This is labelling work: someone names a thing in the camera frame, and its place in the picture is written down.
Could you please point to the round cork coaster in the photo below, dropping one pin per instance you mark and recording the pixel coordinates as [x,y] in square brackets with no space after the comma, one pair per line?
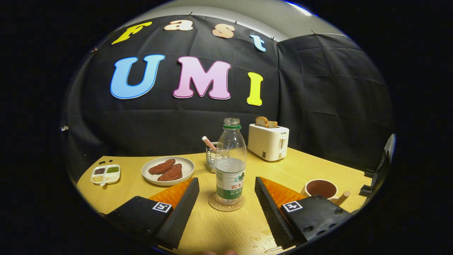
[215,205]

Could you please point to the black stand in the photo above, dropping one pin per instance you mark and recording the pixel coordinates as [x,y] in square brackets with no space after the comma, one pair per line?
[382,166]

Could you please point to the white round plate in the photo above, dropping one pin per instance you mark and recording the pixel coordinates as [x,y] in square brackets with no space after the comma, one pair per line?
[187,166]

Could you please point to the toast slice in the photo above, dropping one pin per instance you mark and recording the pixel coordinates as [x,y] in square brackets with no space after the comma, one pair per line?
[273,124]
[262,122]

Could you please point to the white toaster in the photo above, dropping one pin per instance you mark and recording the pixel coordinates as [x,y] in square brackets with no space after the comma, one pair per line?
[267,143]

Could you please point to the black backdrop cloth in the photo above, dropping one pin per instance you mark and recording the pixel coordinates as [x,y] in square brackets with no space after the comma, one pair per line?
[318,88]

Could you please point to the clear plastic juice bottle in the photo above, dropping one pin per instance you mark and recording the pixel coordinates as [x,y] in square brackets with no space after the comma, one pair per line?
[230,177]

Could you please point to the wooden table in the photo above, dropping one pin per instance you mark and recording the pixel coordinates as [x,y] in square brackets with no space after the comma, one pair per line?
[219,230]

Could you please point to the striped straw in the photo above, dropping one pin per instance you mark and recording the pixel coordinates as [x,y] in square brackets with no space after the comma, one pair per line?
[208,143]

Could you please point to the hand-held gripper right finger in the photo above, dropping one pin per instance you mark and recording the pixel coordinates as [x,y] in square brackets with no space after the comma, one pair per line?
[274,216]

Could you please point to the white divided condiment dish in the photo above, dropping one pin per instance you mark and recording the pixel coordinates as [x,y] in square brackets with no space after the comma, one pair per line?
[105,174]

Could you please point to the brown meat patty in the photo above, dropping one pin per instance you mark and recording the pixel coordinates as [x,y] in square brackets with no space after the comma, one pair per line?
[170,173]
[162,166]

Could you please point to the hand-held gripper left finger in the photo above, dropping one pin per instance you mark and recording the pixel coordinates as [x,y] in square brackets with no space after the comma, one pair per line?
[178,216]

